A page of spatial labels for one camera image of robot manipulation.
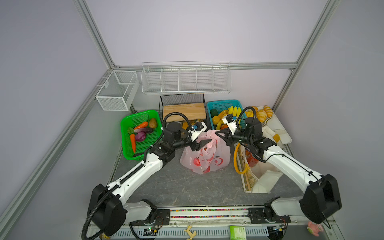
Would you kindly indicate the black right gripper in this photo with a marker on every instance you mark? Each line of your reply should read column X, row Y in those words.
column 228, row 135

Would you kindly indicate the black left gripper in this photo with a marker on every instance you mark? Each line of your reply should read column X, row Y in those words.
column 197, row 146

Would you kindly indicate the pink plastic grocery bag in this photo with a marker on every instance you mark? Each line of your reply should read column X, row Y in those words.
column 213, row 156

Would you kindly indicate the cream canvas tote bag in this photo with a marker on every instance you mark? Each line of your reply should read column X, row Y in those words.
column 260, row 179

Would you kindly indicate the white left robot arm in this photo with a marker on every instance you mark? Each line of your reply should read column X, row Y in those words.
column 109, row 208

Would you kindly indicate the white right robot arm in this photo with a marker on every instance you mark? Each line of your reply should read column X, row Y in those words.
column 321, row 198

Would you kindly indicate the yellow banana bunch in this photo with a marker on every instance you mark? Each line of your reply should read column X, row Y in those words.
column 220, row 125

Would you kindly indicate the green avocado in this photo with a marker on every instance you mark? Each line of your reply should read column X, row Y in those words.
column 214, row 113

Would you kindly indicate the teal plastic fruit basket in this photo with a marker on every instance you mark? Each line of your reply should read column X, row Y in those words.
column 220, row 106

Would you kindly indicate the striped croissant middle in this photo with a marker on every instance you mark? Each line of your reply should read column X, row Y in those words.
column 262, row 115

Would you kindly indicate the striped croissant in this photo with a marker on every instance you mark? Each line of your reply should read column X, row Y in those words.
column 262, row 115
column 268, row 111

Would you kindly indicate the white plastic tray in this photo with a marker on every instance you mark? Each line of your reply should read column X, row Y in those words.
column 273, row 129

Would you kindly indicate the striped croissant far right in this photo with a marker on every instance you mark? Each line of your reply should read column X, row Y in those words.
column 268, row 111

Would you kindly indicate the brown potato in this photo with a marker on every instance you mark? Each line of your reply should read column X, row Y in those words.
column 153, row 123

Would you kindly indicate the pale purple long eggplant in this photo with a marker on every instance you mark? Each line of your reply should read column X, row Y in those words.
column 143, row 130

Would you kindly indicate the carrot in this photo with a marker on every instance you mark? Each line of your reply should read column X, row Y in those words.
column 132, row 139
column 141, row 126

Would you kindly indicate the green plastic vegetable basket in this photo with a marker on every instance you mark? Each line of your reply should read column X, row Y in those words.
column 131, row 122

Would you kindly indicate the small white mesh basket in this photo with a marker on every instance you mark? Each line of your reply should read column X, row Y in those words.
column 118, row 91

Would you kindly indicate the pink toy on floor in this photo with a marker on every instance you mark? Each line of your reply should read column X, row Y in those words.
column 314, row 229

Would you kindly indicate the black wire wooden shelf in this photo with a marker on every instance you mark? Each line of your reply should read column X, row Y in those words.
column 190, row 105

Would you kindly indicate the long white wire basket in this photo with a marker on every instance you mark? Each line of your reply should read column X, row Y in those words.
column 186, row 77

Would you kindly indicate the green card on rail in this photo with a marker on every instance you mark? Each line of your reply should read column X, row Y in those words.
column 238, row 233

